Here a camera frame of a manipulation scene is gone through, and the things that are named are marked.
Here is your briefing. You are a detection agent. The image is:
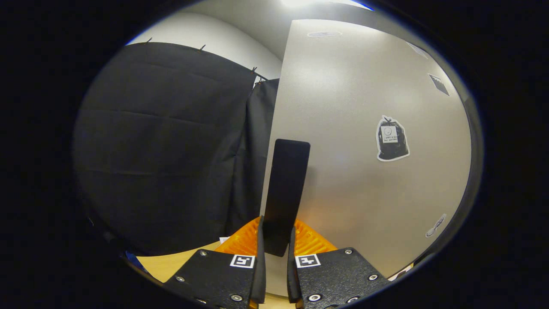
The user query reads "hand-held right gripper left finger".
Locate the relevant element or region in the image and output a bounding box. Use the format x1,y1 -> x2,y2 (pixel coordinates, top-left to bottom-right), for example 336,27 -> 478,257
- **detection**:
163,216 -> 267,309

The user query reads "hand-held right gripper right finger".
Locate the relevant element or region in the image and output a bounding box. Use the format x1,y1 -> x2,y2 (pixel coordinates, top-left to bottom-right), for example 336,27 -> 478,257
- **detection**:
286,218 -> 392,309

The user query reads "black cabinet door handle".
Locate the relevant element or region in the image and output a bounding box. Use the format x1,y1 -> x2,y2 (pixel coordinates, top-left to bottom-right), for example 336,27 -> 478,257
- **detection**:
262,139 -> 311,257

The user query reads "beige cabinet door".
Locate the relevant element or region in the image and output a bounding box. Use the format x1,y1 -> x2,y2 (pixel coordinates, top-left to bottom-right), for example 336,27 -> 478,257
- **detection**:
259,19 -> 472,297

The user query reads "grey cabinet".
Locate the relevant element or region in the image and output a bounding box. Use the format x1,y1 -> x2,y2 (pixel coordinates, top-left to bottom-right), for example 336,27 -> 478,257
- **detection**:
292,4 -> 482,275

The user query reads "black backdrop cloth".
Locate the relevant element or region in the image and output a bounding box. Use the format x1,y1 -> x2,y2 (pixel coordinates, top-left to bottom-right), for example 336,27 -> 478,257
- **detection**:
73,42 -> 279,258

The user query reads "large ceiling light panel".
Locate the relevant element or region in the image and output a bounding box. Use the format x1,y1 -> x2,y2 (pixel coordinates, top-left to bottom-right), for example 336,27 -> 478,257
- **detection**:
281,0 -> 369,10

